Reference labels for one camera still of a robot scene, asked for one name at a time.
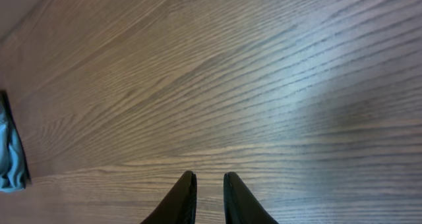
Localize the black printed shirt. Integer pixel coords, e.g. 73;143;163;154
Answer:
0;89;32;185

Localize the light blue shirt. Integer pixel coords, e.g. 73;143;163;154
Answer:
0;95;28;194

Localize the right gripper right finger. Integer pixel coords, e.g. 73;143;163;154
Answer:
224;172;278;224

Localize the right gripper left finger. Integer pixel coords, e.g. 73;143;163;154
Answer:
141;171;197;224

